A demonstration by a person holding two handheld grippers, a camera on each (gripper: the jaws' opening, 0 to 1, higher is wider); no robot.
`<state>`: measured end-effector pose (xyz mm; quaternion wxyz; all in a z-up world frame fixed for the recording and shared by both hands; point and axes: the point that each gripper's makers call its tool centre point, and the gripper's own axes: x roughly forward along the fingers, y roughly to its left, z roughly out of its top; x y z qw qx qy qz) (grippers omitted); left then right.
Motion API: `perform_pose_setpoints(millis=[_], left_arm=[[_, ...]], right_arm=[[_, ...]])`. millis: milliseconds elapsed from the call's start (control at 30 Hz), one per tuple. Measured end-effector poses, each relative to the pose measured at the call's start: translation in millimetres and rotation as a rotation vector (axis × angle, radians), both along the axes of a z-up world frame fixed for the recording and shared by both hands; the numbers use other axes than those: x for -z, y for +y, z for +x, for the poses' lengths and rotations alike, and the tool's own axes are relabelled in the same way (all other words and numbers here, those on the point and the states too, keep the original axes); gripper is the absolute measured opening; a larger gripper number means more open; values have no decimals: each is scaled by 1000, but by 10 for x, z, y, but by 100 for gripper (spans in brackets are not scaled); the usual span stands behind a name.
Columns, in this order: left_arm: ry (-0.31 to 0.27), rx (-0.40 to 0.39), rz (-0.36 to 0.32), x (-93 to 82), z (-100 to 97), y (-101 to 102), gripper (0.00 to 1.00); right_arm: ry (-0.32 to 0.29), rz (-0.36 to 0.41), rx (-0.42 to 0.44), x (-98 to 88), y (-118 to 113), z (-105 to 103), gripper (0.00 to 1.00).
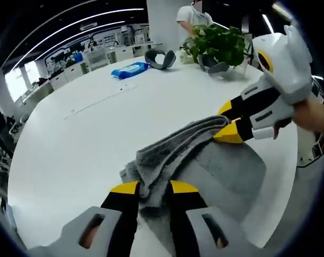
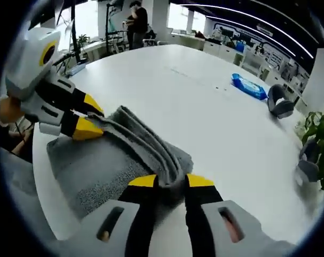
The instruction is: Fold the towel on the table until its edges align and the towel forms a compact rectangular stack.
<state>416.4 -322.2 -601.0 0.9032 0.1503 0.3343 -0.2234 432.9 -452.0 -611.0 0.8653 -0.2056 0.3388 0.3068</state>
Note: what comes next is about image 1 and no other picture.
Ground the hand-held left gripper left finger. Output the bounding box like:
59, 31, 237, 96
28, 180, 141, 257

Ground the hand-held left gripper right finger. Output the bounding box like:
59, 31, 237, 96
166, 179, 268, 257

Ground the grey towel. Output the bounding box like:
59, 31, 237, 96
119, 115, 267, 224

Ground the person's right hand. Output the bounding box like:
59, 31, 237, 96
292, 96, 324, 134

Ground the person's white printed shirt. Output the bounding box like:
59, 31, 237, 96
297, 76, 324, 169

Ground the green potted plant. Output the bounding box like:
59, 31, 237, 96
182, 24, 246, 67

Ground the white table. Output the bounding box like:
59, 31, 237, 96
6, 48, 299, 250

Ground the dark grey headset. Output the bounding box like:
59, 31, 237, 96
144, 49, 176, 71

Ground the blue wet wipes pack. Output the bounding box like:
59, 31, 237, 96
110, 61, 149, 80

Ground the grey head strap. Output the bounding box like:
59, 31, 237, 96
198, 55, 230, 75

